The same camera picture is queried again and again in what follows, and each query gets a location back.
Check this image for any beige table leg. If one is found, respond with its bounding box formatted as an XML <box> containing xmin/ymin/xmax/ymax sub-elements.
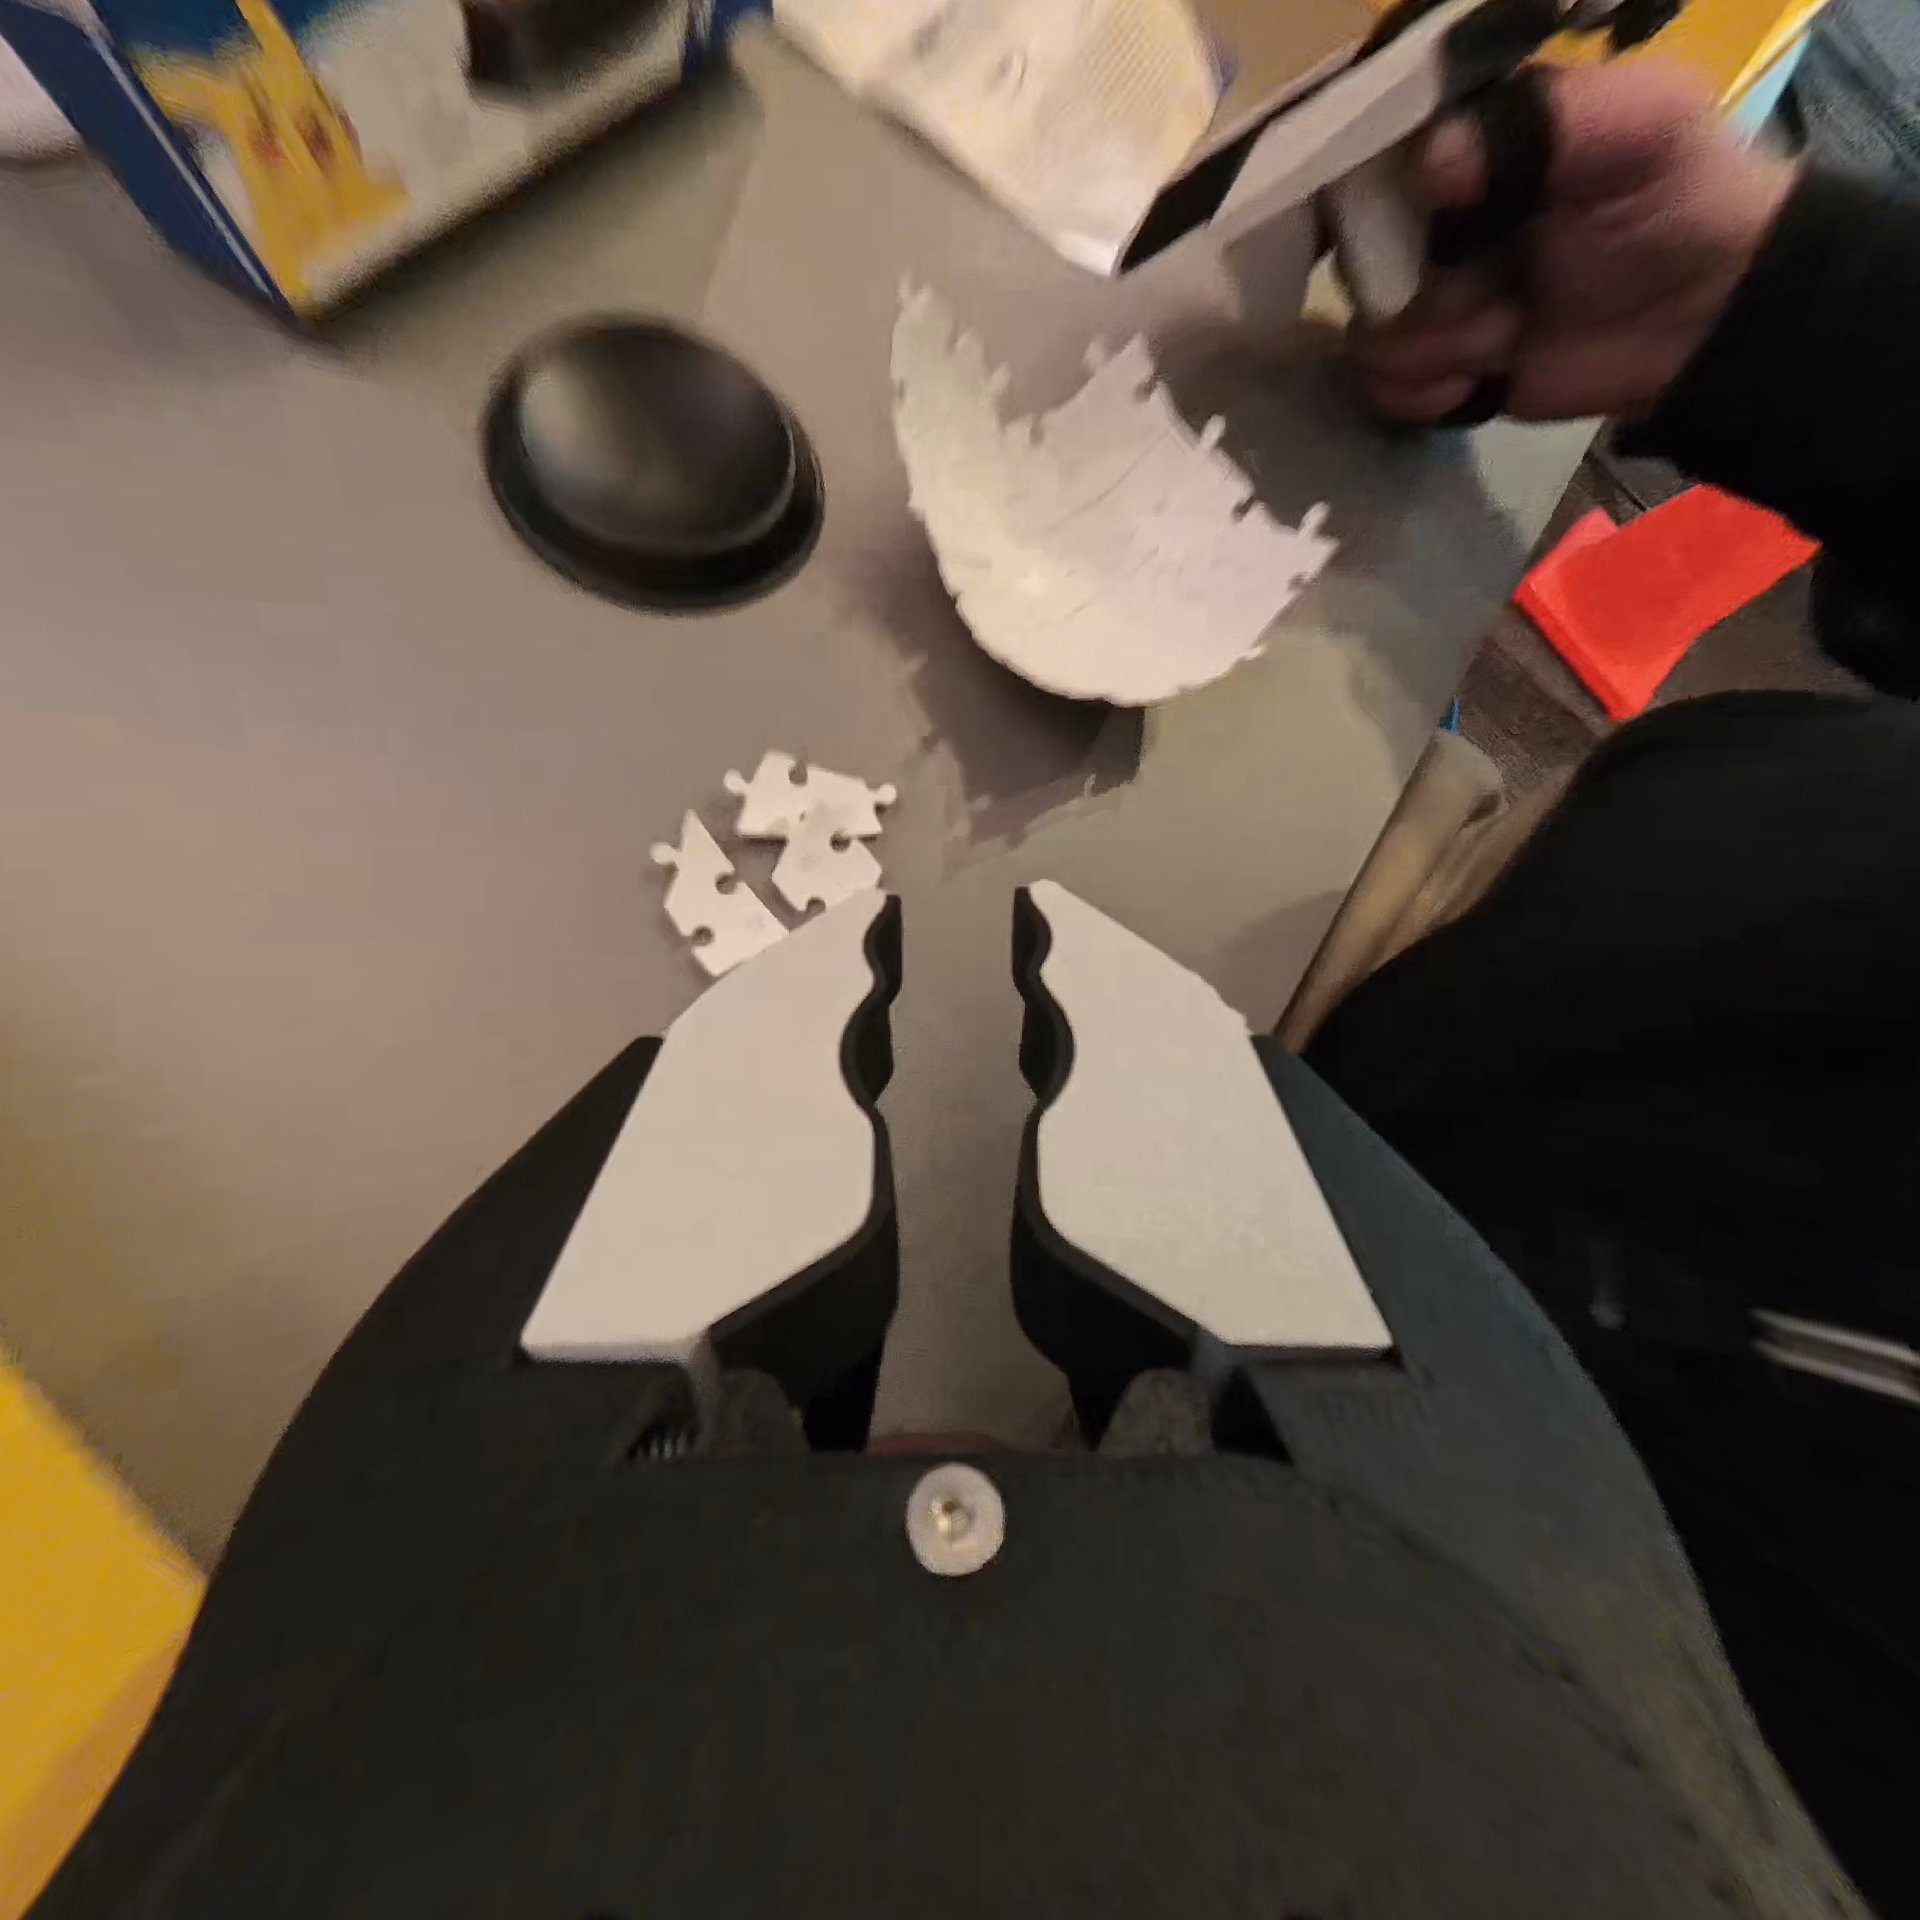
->
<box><xmin>1276</xmin><ymin>728</ymin><xmax>1508</xmax><ymax>1052</ymax></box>

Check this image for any red plastic sheet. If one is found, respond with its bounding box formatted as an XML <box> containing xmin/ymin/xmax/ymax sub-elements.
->
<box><xmin>1512</xmin><ymin>485</ymin><xmax>1820</xmax><ymax>725</ymax></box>

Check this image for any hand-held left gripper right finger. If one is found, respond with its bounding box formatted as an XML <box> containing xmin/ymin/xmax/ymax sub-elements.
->
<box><xmin>1011</xmin><ymin>881</ymin><xmax>1401</xmax><ymax>1453</ymax></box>

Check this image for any person's right hand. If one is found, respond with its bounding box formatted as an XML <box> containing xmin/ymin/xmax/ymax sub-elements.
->
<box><xmin>1352</xmin><ymin>66</ymin><xmax>1802</xmax><ymax>429</ymax></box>

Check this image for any pointed white jigsaw piece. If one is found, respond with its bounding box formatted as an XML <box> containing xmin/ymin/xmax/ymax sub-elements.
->
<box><xmin>650</xmin><ymin>809</ymin><xmax>794</xmax><ymax>981</ymax></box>

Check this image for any white instruction sheet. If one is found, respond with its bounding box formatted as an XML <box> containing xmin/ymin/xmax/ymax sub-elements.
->
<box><xmin>772</xmin><ymin>0</ymin><xmax>1223</xmax><ymax>279</ymax></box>

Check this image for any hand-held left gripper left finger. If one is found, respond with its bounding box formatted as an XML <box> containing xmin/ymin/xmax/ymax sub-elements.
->
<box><xmin>519</xmin><ymin>892</ymin><xmax>906</xmax><ymax>1453</ymax></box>

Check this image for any blue puzzle box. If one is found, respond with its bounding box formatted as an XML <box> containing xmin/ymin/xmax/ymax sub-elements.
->
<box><xmin>0</xmin><ymin>0</ymin><xmax>722</xmax><ymax>324</ymax></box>

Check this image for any yellow plastic bin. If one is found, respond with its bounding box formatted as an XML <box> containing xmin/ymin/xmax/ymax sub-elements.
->
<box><xmin>0</xmin><ymin>1342</ymin><xmax>211</xmax><ymax>1920</ymax></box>

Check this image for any person's right forearm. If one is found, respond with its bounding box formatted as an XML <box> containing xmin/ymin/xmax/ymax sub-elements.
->
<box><xmin>1613</xmin><ymin>149</ymin><xmax>1920</xmax><ymax>700</ymax></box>

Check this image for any white partly built puzzle ball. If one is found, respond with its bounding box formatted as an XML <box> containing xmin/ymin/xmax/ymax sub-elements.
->
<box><xmin>888</xmin><ymin>277</ymin><xmax>1341</xmax><ymax>710</ymax></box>

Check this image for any person's black clothing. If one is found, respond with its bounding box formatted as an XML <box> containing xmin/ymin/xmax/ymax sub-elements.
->
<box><xmin>1303</xmin><ymin>691</ymin><xmax>1920</xmax><ymax>1920</ymax></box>

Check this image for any black round desk grommet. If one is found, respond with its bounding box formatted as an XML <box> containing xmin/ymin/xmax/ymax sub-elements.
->
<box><xmin>482</xmin><ymin>313</ymin><xmax>827</xmax><ymax>613</ymax></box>

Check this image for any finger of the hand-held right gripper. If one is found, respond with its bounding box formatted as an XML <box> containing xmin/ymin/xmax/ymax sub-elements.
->
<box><xmin>1113</xmin><ymin>0</ymin><xmax>1516</xmax><ymax>283</ymax></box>

